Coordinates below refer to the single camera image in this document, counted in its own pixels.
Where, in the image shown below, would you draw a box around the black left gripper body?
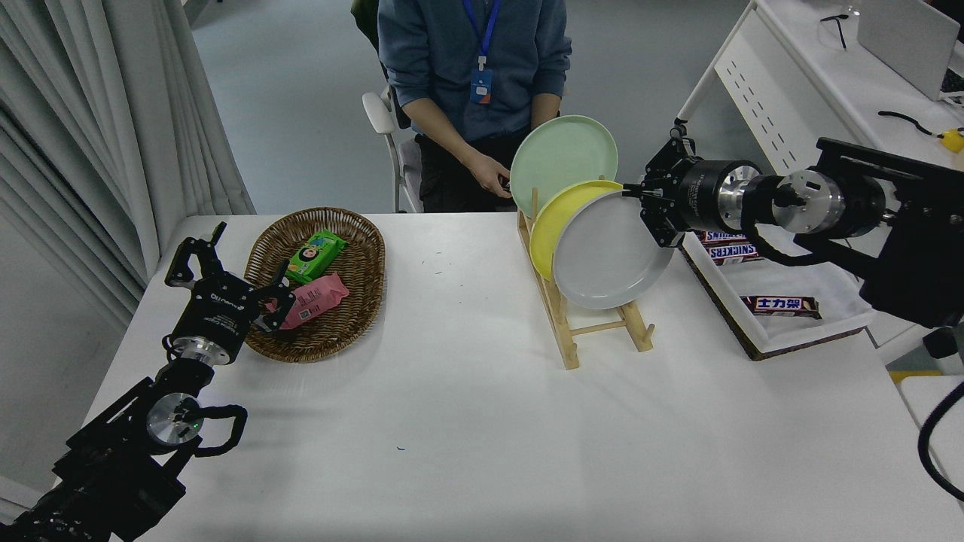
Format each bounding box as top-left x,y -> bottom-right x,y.
172,274 -> 259,349

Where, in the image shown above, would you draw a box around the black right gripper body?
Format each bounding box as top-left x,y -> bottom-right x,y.
676,160 -> 728,233

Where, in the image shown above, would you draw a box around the grey plate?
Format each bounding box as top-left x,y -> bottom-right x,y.
552,188 -> 676,311

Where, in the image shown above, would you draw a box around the pale green plate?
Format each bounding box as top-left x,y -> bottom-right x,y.
510,115 -> 619,219

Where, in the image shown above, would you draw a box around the yellow plate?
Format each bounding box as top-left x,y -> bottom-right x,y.
529,179 -> 624,283

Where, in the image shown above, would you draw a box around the wooden plate rack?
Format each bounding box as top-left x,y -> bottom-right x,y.
518,188 -> 655,371

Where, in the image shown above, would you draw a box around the person's right hand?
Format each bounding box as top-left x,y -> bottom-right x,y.
465,149 -> 514,199

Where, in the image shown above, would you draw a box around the pink snack packet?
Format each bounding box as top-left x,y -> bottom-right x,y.
265,273 -> 350,330

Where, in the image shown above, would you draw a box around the green snack packet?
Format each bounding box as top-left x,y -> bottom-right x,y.
286,230 -> 349,285

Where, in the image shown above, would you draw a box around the brown wicker basket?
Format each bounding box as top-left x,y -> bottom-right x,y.
243,208 -> 386,364

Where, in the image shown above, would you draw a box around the white lined tray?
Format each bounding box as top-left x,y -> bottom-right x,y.
680,226 -> 878,361

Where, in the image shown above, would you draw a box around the brown bar with Chinese print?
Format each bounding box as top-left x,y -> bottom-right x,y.
740,295 -> 822,320

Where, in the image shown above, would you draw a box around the pale grey curtain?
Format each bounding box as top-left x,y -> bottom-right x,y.
0,0 -> 257,328

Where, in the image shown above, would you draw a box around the white desk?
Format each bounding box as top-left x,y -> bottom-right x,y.
670,0 -> 964,366

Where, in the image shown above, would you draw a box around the black glasses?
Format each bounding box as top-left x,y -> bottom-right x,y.
819,14 -> 850,50

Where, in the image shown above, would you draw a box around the white chair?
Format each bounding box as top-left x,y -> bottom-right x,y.
362,90 -> 425,214

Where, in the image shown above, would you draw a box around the person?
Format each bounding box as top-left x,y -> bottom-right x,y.
377,0 -> 572,214

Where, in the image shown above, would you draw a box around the silver laptop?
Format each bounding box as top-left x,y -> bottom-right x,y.
857,0 -> 964,102

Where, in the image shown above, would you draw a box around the blue lanyard with badge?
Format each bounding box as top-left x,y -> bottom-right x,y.
462,0 -> 502,105

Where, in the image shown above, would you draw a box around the black cable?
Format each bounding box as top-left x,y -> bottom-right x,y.
878,111 -> 942,139

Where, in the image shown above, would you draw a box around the black capped white post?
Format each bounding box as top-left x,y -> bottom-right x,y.
923,325 -> 964,361

